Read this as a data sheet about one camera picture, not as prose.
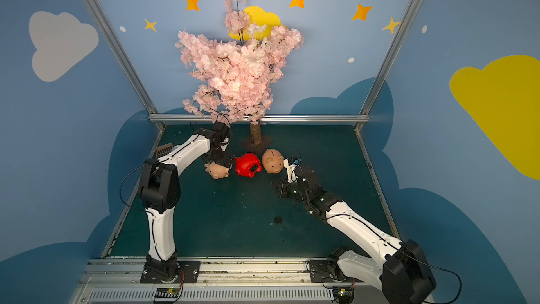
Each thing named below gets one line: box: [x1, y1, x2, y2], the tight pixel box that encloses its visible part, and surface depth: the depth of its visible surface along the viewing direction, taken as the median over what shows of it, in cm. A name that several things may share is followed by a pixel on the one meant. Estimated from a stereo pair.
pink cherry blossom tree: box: [175, 0, 305, 146], surface depth 72 cm
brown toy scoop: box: [155, 142, 174, 159], surface depth 111 cm
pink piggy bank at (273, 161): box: [261, 148, 285, 174], surface depth 98 cm
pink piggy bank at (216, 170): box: [203, 161, 230, 180], surface depth 97 cm
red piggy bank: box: [234, 152, 263, 179], surface depth 98 cm
